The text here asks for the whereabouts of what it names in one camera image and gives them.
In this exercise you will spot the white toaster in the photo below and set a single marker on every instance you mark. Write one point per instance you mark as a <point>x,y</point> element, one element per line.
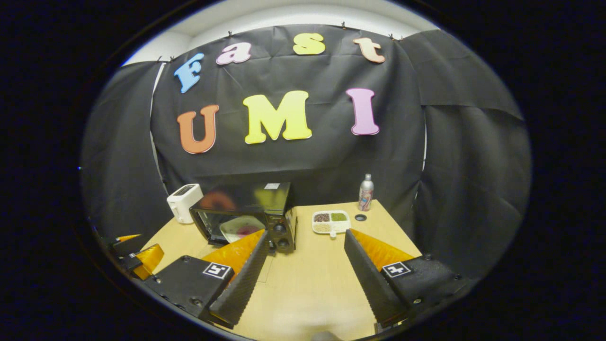
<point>183,203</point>

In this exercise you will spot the white square plate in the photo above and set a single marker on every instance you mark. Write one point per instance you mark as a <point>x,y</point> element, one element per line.
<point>229,227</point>

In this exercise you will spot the silver spray bottle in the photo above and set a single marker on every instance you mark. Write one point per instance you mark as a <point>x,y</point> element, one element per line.
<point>365,194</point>

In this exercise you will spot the white divided snack tray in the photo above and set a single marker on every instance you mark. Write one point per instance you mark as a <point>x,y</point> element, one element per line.
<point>330,222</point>

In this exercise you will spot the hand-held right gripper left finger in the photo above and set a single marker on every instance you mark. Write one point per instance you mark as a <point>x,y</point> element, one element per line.
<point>244,284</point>

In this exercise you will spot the black backdrop cloth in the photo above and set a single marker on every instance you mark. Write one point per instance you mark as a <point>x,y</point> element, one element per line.
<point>331,156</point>

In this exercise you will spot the black electric oven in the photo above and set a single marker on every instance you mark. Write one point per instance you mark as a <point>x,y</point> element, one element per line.
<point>279,203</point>

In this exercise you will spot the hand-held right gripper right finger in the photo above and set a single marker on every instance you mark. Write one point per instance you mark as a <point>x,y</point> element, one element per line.
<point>374,289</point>

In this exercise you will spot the pink round food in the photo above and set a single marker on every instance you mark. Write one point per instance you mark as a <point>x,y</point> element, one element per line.
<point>246,230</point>

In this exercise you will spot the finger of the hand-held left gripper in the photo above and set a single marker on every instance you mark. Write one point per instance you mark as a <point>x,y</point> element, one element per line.
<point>150,258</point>
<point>128,246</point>

